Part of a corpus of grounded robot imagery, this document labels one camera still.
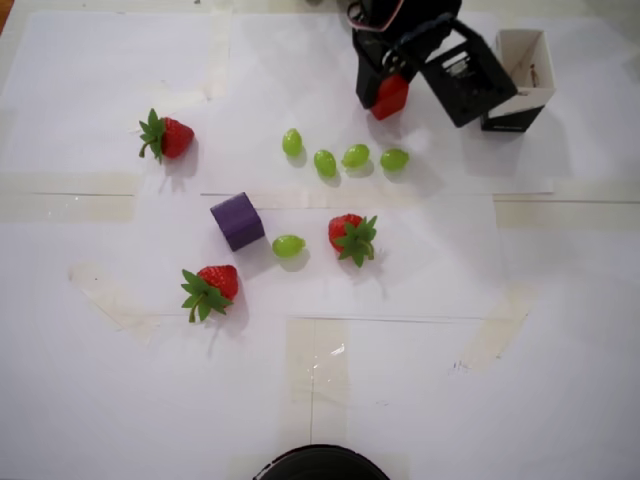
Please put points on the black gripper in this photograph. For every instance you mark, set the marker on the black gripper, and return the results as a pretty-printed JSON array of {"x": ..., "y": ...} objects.
[{"x": 368, "y": 80}]

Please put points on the red cube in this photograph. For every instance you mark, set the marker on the red cube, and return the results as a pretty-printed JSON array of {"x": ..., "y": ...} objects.
[{"x": 392, "y": 100}]

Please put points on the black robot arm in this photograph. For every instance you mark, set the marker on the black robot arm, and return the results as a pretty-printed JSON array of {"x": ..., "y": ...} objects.
[{"x": 430, "y": 10}]

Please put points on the purple cube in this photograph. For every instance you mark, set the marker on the purple cube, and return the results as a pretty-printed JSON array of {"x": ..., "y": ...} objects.
[{"x": 237, "y": 220}]

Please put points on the white paper sheet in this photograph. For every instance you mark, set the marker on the white paper sheet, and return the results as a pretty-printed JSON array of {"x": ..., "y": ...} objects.
[
  {"x": 425, "y": 265},
  {"x": 310, "y": 75}
]

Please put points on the green plastic grape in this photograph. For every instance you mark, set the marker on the green plastic grape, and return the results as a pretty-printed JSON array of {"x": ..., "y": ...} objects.
[
  {"x": 325, "y": 162},
  {"x": 292, "y": 142},
  {"x": 287, "y": 246},
  {"x": 395, "y": 160},
  {"x": 356, "y": 155}
]

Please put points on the white and black carton box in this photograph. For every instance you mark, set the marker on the white and black carton box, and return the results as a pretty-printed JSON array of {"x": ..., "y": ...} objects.
[{"x": 510, "y": 120}]

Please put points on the red plastic strawberry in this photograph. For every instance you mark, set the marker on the red plastic strawberry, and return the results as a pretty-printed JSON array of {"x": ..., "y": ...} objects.
[
  {"x": 220, "y": 280},
  {"x": 175, "y": 137},
  {"x": 342, "y": 227}
]

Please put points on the black round object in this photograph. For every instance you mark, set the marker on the black round object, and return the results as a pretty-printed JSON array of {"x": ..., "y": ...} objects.
[{"x": 320, "y": 467}]

